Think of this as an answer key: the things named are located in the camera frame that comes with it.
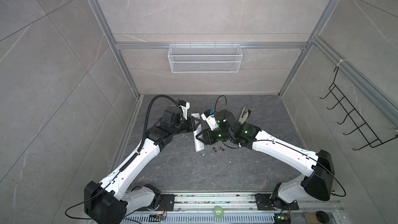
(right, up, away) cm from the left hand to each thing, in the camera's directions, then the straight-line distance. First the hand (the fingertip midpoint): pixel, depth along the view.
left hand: (200, 118), depth 73 cm
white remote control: (-2, -2, -5) cm, 5 cm away
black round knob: (+54, -44, -6) cm, 70 cm away
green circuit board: (+38, -46, -3) cm, 60 cm away
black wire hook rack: (+68, -7, -13) cm, 69 cm away
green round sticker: (+8, -44, -2) cm, 45 cm away
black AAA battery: (+9, -21, +17) cm, 29 cm away
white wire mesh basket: (+2, +37, +27) cm, 46 cm away
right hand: (-1, -8, -1) cm, 8 cm away
